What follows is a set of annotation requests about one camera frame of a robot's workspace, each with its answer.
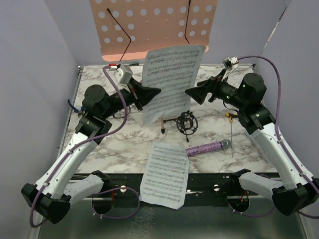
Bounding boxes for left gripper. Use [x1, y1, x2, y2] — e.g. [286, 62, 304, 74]
[102, 76, 161, 120]

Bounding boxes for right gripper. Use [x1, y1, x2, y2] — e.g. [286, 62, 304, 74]
[185, 68, 248, 110]

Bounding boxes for sheet music page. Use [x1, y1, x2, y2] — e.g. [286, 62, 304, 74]
[142, 45, 206, 125]
[140, 141, 189, 210]

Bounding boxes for pink music stand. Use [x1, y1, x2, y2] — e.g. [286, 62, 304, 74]
[88, 0, 219, 135]

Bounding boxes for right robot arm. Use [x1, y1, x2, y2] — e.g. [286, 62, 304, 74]
[185, 73, 319, 216]

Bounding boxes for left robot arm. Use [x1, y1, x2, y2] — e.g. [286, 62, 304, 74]
[21, 78, 161, 224]

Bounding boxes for purple glitter microphone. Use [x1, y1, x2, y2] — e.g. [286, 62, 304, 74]
[185, 139, 232, 157]

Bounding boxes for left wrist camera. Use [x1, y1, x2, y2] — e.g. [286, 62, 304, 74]
[109, 63, 133, 86]

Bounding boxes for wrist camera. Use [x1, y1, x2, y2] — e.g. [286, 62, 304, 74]
[222, 57, 239, 81]
[109, 63, 133, 86]

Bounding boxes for black microphone shock mount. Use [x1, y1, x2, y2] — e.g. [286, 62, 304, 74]
[161, 111, 198, 142]

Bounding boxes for yellow handled screwdriver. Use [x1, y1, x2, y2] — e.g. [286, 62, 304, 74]
[226, 113, 238, 157]

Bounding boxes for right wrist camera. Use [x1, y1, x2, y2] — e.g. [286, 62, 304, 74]
[222, 57, 239, 81]

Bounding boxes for blue handled pliers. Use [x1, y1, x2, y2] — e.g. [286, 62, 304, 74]
[67, 99, 85, 117]

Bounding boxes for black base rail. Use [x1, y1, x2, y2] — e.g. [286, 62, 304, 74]
[69, 173, 304, 207]

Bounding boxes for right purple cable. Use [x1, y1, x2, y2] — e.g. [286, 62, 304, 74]
[231, 55, 319, 219]

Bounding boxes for purple cable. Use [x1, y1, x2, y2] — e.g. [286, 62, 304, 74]
[29, 65, 142, 229]
[231, 55, 319, 219]

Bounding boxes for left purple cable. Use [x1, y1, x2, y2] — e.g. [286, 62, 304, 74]
[29, 65, 142, 229]

